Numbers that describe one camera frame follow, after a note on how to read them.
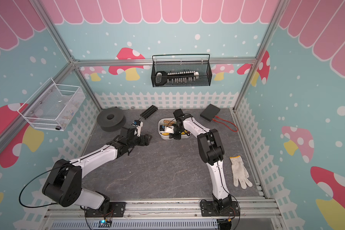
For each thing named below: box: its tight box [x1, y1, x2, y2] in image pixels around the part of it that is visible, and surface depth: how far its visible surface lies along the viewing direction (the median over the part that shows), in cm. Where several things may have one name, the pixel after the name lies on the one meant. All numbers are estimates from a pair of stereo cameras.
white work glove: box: [229, 155, 253, 190], surface depth 87 cm
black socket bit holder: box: [154, 70, 200, 87], surface depth 91 cm
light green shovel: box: [163, 119, 176, 127], surface depth 107 cm
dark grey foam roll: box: [96, 107, 127, 132], surface depth 109 cm
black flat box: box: [199, 103, 221, 122], surface depth 123 cm
